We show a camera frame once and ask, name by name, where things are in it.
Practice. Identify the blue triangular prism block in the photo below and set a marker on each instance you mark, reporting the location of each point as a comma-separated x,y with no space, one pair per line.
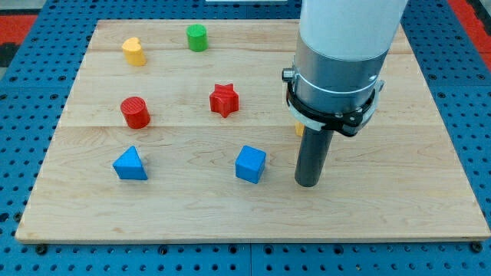
129,166

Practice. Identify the green cylinder block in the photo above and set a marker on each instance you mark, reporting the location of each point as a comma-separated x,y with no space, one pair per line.
197,37

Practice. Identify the red star block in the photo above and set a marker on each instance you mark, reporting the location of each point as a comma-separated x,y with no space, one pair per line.
224,100

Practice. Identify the red cylinder block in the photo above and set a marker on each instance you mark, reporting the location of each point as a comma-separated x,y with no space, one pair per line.
135,112

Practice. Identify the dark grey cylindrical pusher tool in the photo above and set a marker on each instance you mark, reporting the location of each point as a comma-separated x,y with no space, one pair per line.
312,155

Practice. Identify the yellow hexagon block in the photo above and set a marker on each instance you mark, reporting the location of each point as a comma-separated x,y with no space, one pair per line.
299,129

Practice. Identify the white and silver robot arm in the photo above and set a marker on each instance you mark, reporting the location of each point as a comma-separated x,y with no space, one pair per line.
340,51

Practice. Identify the blue cube block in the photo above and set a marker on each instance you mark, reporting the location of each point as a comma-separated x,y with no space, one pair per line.
250,164

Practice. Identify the yellow heart block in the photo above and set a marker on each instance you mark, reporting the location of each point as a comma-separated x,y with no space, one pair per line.
133,52

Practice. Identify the light wooden board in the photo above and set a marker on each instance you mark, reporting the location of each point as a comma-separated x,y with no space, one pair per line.
398,180

